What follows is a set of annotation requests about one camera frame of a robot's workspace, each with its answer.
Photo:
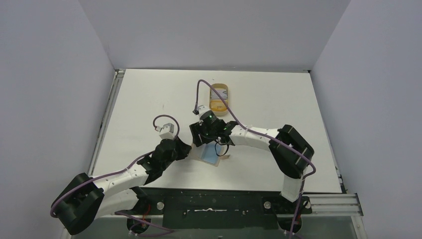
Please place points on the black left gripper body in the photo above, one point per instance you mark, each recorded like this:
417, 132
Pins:
178, 153

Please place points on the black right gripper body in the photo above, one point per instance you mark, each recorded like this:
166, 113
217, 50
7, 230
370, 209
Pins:
197, 133

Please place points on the beige card holder wallet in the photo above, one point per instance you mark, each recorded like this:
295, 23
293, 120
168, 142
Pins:
211, 153

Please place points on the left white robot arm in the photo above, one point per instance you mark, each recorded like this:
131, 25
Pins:
88, 198

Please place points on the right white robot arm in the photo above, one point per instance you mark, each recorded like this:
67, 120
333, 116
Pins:
291, 152

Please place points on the yellow card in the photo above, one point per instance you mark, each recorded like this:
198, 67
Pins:
218, 105

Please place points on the beige oval tray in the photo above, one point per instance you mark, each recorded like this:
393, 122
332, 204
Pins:
224, 86

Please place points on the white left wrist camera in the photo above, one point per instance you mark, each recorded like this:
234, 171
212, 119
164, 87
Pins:
167, 131

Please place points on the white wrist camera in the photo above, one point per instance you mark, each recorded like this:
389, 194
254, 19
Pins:
167, 131
200, 110

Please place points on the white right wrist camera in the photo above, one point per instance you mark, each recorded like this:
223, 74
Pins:
200, 110

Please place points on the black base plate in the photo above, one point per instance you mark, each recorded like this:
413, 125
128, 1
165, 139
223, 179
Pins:
182, 209

